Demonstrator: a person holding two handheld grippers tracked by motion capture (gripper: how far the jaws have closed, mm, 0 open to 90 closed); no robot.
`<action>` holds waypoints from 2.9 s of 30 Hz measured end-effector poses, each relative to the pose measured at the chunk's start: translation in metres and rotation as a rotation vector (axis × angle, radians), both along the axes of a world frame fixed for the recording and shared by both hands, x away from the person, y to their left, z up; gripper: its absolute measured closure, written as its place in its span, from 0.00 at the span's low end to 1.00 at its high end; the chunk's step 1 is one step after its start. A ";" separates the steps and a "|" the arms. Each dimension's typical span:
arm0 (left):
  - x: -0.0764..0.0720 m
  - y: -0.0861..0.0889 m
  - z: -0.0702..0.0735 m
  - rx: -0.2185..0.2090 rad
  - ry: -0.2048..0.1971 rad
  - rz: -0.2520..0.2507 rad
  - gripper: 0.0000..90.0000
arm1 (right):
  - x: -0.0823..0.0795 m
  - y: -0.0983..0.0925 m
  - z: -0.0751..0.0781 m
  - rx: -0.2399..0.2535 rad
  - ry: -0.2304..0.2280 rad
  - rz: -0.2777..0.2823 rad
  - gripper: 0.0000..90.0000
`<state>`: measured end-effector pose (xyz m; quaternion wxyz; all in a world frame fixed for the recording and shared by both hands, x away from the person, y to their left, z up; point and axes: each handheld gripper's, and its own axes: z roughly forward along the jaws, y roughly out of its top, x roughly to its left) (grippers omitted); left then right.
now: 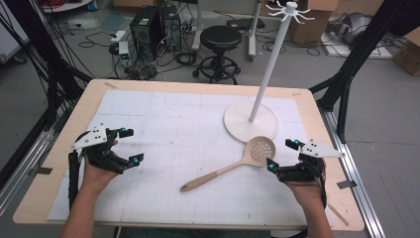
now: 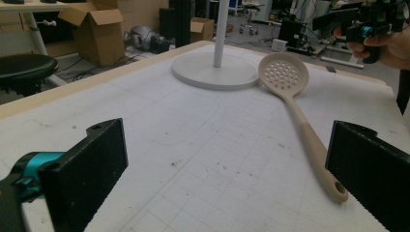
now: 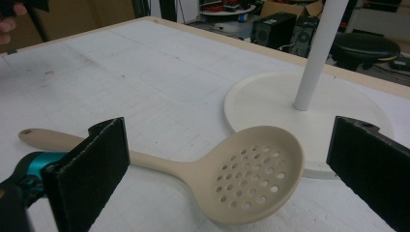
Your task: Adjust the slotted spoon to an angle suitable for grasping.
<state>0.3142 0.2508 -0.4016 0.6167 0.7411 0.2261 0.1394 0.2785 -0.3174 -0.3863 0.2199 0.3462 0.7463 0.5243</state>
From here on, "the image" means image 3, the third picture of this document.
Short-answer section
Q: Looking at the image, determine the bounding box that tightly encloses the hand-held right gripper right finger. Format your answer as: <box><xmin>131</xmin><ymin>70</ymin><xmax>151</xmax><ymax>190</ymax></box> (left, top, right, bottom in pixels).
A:
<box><xmin>326</xmin><ymin>115</ymin><xmax>410</xmax><ymax>232</ymax></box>

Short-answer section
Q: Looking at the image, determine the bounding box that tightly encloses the grey computer tower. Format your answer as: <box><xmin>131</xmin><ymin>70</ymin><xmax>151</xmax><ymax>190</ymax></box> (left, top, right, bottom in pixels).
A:
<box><xmin>289</xmin><ymin>14</ymin><xmax>321</xmax><ymax>59</ymax></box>

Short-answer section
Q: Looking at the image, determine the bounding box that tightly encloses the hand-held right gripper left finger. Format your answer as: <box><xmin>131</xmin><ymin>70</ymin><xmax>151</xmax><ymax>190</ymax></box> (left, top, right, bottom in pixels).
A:
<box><xmin>42</xmin><ymin>116</ymin><xmax>132</xmax><ymax>232</ymax></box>

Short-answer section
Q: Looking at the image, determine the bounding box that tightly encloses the black computer tower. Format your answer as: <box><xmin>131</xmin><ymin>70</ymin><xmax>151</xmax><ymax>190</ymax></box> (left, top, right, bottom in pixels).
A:
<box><xmin>250</xmin><ymin>12</ymin><xmax>298</xmax><ymax>50</ymax></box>

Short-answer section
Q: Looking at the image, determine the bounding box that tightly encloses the black round stool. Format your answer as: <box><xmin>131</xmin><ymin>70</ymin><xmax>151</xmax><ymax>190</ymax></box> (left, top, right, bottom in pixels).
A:
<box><xmin>330</xmin><ymin>32</ymin><xmax>401</xmax><ymax>73</ymax></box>

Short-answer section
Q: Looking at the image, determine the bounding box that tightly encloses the white round-base stand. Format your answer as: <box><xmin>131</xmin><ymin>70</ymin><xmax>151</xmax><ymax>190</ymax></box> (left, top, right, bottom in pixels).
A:
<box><xmin>223</xmin><ymin>0</ymin><xmax>395</xmax><ymax>180</ymax></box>

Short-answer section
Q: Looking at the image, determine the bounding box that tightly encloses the beige slotted spoon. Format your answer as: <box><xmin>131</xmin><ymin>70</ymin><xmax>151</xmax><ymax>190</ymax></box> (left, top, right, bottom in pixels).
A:
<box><xmin>17</xmin><ymin>125</ymin><xmax>306</xmax><ymax>225</ymax></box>

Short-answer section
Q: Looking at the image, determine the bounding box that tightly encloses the brown cardboard box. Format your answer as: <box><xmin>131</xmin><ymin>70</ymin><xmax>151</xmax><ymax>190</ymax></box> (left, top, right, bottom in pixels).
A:
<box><xmin>259</xmin><ymin>0</ymin><xmax>325</xmax><ymax>19</ymax></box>

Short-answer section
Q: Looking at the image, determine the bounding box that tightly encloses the white round table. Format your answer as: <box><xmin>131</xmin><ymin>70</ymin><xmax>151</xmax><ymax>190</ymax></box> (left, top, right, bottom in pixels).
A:
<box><xmin>200</xmin><ymin>0</ymin><xmax>257</xmax><ymax>17</ymax></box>

